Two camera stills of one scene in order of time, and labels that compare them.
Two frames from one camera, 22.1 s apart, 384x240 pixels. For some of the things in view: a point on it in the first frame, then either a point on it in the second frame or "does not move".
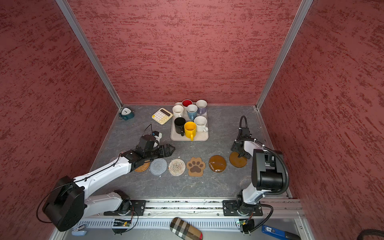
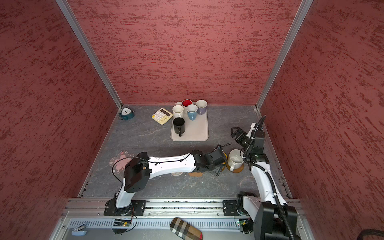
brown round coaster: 236,161 -> 236,170
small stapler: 78,231 does not move
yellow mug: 190,128 -> 224,163
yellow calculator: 162,116 does not move
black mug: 179,125 does not move
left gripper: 168,153 -> 215,171
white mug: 177,111 does not move
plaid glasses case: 185,230 does not move
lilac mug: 201,105 does not move
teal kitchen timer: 126,114 does not move
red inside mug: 186,102 does not move
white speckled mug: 201,122 -> 235,159
